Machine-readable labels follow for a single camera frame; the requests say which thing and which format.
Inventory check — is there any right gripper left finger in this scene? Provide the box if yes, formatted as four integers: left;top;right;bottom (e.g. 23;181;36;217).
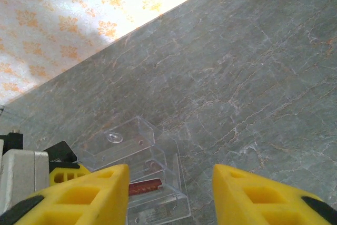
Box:
0;163;130;225

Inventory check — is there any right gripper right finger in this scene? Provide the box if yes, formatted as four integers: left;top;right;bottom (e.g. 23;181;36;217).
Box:
212;163;337;225

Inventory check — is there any red card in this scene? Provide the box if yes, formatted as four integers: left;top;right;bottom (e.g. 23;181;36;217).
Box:
128;178;163;197

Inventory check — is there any clear acrylic card stand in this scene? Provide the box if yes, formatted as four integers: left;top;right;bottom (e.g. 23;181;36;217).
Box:
76;115;192;225

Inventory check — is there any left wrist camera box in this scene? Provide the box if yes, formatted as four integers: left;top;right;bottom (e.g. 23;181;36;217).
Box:
0;149;51;207

